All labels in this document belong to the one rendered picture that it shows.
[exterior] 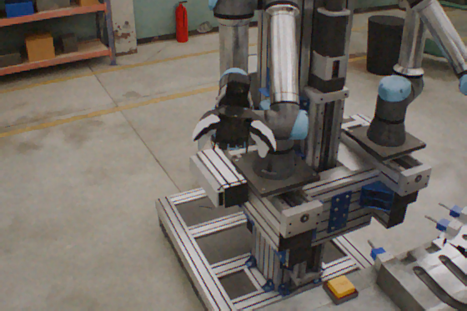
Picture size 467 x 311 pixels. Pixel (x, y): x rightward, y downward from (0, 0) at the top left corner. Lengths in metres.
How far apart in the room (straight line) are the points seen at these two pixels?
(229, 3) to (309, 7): 0.37
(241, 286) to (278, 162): 0.94
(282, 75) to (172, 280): 1.66
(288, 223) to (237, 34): 0.59
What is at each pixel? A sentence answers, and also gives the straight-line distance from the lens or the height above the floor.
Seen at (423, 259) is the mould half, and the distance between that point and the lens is 1.49.
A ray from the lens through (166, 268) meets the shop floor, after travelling 2.62.
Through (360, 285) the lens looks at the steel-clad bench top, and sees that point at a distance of 1.48.
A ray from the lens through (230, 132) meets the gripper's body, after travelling 0.91.
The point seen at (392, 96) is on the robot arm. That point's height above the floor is 1.23.
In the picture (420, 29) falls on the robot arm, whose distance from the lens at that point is 1.74.
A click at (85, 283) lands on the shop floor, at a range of 2.64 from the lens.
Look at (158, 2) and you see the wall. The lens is 6.28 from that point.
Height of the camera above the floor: 1.86
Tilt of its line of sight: 29 degrees down
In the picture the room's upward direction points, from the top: straight up
